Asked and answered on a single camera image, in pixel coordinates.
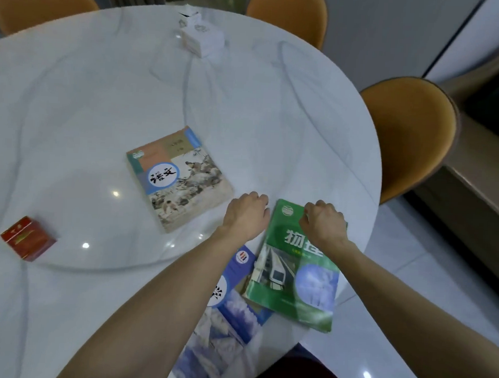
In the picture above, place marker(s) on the person's left hand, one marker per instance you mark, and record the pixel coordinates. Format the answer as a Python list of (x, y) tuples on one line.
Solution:
[(244, 215)]

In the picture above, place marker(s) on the small red box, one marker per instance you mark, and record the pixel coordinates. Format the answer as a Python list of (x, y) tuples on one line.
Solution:
[(26, 238)]

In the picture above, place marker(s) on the textbook with painted cover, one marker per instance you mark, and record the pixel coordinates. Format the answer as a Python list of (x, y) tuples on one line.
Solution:
[(181, 179)]

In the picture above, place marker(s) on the blue textbook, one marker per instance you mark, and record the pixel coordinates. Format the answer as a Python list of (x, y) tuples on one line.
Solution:
[(221, 335)]

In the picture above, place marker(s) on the small white box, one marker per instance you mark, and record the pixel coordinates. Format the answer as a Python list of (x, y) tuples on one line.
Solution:
[(187, 16)]

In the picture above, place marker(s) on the low wooden cabinet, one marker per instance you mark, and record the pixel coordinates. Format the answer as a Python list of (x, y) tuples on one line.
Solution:
[(479, 186)]

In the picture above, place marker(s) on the person's right fingers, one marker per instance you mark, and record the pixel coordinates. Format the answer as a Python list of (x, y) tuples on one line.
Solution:
[(317, 207)]

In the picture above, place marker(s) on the orange chair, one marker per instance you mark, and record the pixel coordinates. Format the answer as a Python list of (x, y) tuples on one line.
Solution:
[(38, 1), (409, 132), (290, 11)]

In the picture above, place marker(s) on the person's left fingers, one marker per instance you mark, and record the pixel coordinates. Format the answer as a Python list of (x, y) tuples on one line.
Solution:
[(255, 197)]

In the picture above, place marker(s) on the person's left forearm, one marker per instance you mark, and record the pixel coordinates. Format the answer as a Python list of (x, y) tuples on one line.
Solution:
[(155, 315)]

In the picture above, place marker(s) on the person's right forearm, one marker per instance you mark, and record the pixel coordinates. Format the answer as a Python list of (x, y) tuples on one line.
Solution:
[(413, 324)]

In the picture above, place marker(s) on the person's dark red trousers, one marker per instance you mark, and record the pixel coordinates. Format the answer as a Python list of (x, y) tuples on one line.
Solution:
[(294, 374)]

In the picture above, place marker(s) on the green textbook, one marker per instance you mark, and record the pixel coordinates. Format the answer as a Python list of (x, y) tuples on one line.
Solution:
[(292, 281)]

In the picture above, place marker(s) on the round glass turntable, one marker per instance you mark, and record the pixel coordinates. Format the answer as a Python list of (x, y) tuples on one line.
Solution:
[(89, 145)]

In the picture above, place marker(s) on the white tissue box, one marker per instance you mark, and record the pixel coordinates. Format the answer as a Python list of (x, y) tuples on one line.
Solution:
[(203, 39)]

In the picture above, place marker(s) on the person's right hand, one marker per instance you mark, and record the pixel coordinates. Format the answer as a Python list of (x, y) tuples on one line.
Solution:
[(322, 228)]

